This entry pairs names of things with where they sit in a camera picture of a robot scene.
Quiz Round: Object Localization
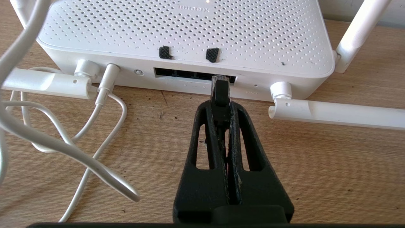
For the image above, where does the white power cord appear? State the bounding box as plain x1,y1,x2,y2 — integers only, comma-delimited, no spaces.
0,0,141,223

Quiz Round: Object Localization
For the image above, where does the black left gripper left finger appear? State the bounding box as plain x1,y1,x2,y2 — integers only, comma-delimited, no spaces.
173,101,229,224

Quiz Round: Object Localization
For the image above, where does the black ethernet cable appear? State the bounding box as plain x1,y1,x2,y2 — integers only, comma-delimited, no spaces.
210,75,232,159

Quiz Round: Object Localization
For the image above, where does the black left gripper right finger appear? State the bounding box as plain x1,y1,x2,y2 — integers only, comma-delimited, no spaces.
227,101,295,224

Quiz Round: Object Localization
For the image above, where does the white router with antennas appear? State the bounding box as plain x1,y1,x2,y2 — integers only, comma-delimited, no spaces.
0,0,405,131

